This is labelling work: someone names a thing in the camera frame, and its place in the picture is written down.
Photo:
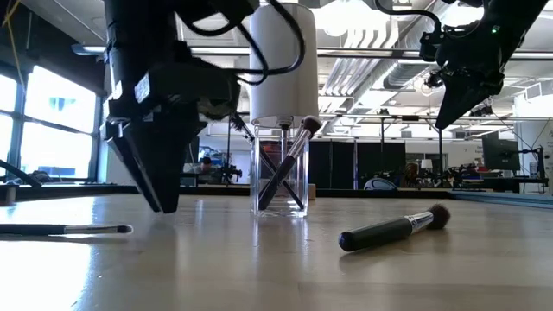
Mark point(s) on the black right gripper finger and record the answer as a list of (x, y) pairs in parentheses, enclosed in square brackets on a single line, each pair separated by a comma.
[(453, 95), (471, 97)]

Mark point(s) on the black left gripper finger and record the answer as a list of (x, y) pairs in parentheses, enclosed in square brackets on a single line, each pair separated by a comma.
[(173, 173), (134, 168)]

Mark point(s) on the black brow comb brush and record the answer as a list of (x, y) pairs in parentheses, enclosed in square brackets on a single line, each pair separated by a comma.
[(237, 123)]

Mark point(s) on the angled tip silver ferrule brush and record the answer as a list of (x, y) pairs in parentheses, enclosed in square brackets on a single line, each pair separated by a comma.
[(284, 126)]

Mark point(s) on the pale head powder brush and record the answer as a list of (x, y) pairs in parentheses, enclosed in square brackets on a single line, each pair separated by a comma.
[(294, 151)]

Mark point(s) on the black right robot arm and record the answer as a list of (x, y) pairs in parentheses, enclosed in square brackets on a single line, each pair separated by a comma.
[(518, 26)]

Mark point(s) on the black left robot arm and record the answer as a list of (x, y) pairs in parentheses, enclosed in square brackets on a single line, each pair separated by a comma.
[(142, 30)]

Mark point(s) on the person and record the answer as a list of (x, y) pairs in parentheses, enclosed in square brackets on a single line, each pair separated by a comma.
[(206, 166)]

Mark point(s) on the black tripod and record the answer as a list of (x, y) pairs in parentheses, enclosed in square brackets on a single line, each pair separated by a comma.
[(229, 170)]

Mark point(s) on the black computer monitor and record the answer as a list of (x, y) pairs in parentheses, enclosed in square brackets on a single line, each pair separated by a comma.
[(501, 151)]

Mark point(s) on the thin black makeup brush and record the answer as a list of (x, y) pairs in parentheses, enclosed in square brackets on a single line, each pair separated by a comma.
[(43, 229)]

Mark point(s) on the white blue rugby ball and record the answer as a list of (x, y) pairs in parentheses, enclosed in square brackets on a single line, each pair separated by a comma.
[(380, 184)]

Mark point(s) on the clear acrylic brush organizer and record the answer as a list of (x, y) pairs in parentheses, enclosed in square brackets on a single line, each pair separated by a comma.
[(298, 198)]

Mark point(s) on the black room partition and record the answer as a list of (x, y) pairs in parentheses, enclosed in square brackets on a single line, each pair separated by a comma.
[(337, 164)]

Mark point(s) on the thick dark head powder brush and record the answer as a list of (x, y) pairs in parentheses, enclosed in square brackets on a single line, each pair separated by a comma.
[(380, 233)]

